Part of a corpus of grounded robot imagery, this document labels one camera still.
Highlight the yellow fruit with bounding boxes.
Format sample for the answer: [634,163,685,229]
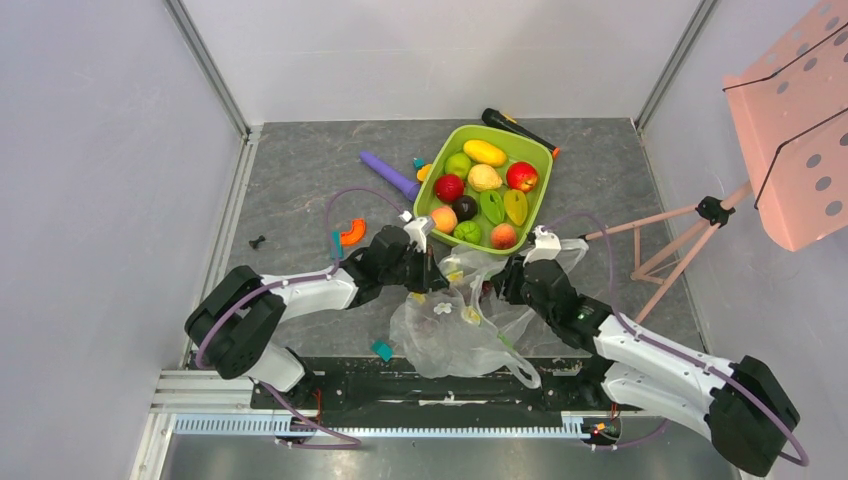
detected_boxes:
[503,189,529,226]

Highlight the dark purple fake plum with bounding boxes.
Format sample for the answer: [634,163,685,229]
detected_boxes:
[451,195,479,222]

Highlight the black flashlight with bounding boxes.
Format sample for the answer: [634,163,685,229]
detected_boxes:
[481,108,560,160]

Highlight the teal long block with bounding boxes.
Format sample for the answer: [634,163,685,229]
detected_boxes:
[331,231,344,261]

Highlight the orange peach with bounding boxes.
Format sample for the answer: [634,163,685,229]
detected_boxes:
[430,206,459,235]
[490,223,518,250]

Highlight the small black screw piece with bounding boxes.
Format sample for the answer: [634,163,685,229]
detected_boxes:
[248,235,266,250]

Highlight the red fake apple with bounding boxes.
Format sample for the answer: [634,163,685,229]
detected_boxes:
[506,161,539,193]

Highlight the dark red grapes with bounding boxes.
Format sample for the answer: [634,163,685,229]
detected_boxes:
[479,281,497,299]

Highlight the green plastic tray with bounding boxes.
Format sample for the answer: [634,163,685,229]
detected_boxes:
[413,125,554,255]

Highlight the green starfruit piece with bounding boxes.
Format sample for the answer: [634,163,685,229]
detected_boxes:
[478,190,506,225]

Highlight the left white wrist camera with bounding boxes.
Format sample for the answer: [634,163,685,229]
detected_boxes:
[398,210,436,253]

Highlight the orange curved toy piece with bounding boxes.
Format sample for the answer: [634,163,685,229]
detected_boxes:
[339,218,367,247]

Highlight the green fake apple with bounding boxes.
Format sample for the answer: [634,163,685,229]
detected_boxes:
[444,152,473,180]

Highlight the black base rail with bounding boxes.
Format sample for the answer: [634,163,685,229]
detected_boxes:
[286,357,615,428]

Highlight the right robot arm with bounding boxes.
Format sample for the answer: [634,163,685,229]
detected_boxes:
[491,255,800,477]

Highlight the green fruit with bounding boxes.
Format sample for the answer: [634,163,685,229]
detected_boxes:
[452,220,483,245]

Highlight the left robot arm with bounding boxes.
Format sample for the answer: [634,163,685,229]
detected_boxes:
[184,217,449,408]

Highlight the red fake pomegranate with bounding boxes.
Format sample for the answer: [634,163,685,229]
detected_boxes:
[433,174,465,204]

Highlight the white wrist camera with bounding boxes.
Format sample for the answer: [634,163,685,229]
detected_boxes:
[523,225,562,265]
[398,210,436,253]

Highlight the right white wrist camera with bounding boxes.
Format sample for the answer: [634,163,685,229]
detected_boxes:
[523,225,562,265]

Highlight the small teal block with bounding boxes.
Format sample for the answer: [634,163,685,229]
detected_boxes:
[371,340,393,362]

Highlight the pink perforated music stand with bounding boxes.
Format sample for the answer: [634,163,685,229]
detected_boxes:
[608,1,847,322]

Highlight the yellow fake mango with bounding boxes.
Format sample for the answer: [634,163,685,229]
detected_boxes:
[462,139,508,168]

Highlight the purple plastic handle tool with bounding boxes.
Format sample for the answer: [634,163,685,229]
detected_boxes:
[359,151,421,202]

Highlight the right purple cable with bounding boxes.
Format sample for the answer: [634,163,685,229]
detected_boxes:
[539,211,811,468]

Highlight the orange yellow toy piece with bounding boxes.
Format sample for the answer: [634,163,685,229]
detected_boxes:
[416,164,432,183]

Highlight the clear plastic bag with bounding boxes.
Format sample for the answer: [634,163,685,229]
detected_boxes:
[388,237,590,391]

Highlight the yellow fake pear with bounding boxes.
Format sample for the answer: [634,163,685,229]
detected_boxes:
[466,163,503,193]

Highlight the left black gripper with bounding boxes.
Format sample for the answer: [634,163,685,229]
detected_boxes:
[381,243,450,294]

